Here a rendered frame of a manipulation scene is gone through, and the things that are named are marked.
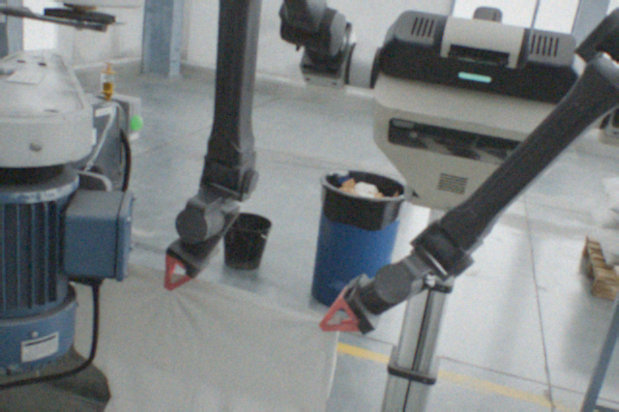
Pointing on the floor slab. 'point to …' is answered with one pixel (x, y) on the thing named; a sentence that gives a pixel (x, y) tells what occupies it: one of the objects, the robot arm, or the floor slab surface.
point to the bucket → (247, 241)
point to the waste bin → (354, 230)
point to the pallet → (605, 289)
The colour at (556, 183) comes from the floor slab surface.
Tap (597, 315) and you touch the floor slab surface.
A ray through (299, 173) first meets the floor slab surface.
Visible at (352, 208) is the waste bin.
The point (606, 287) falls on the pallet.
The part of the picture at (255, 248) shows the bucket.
